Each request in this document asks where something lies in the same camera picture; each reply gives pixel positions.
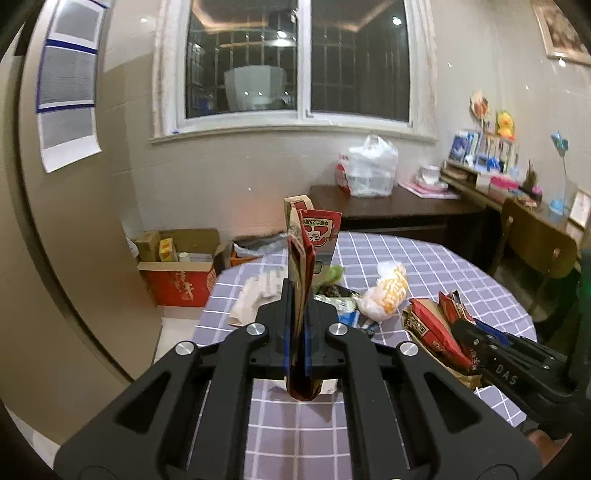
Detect orange white plastic bag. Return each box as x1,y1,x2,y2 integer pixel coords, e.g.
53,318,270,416
358,261,409,323

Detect red cardboard box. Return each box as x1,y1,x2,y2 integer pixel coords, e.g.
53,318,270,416
133,228,228,308

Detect red snack packet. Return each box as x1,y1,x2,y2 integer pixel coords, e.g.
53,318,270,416
283,195,342,401

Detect stacked white bowls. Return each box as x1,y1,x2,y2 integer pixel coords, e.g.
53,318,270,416
415,165,449,192

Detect purple checked tablecloth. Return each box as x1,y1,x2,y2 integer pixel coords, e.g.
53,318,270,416
187,255,542,479

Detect white framed window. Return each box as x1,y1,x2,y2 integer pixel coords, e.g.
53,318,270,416
149,0,439,144

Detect blue white toothpaste box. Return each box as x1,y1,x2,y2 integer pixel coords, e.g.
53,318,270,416
339,310,378,337

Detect red white wrapper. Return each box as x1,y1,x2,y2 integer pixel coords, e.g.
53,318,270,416
402,291,477,374

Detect wooden chair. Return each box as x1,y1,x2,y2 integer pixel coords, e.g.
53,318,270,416
489,199,579,314

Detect yellow duck toy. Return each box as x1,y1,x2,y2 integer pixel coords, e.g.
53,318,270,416
496,110,515,141

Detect white plastic shopping bag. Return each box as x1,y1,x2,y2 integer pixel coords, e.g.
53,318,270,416
335,134,399,198

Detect dark wooden side table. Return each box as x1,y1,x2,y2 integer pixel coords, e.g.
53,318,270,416
308,185,484,244

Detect papers on refrigerator door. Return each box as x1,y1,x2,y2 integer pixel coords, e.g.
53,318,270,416
36,0,110,173

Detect beige crumpled cloth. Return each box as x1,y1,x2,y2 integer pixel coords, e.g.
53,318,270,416
228,267,287,327

